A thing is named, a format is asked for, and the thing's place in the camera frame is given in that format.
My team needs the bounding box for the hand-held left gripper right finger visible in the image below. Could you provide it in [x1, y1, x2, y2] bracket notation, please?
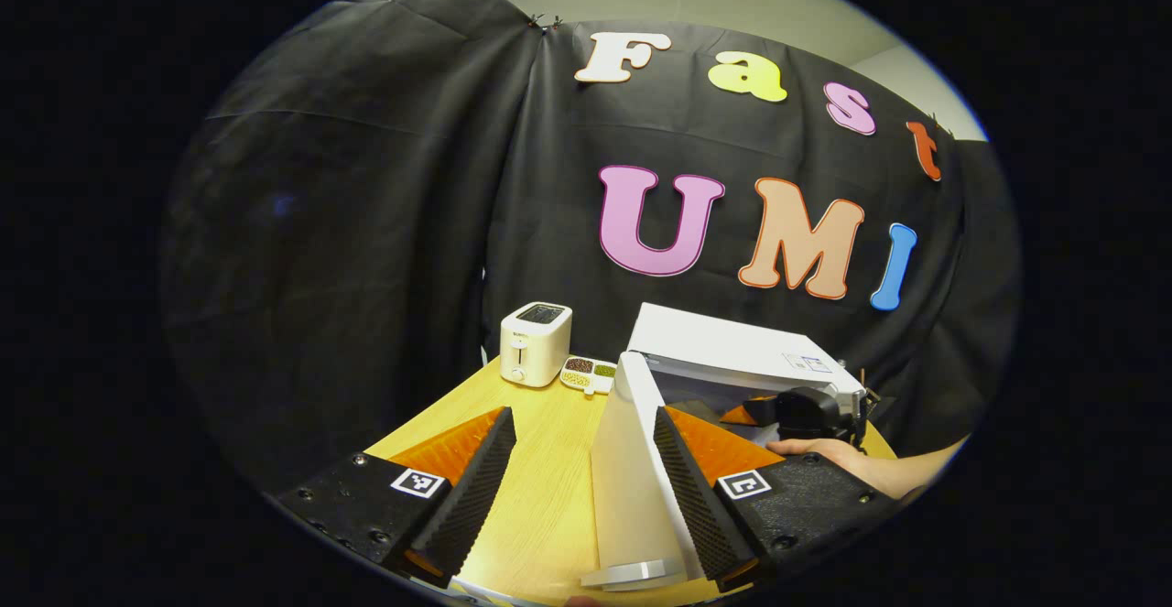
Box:
[652, 406, 905, 592]

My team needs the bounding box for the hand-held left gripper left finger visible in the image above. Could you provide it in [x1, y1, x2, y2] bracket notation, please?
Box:
[273, 406, 518, 590]

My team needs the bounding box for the white microwave oven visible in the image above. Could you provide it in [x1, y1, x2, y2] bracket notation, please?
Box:
[581, 303, 869, 591]

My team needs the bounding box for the white toaster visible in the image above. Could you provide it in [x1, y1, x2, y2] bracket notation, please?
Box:
[500, 302, 574, 389]

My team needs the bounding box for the divided tray of beans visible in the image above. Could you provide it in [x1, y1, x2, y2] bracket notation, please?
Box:
[559, 355, 618, 396]

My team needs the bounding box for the black backdrop cloth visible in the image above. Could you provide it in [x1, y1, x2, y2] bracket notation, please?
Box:
[157, 0, 1022, 498]

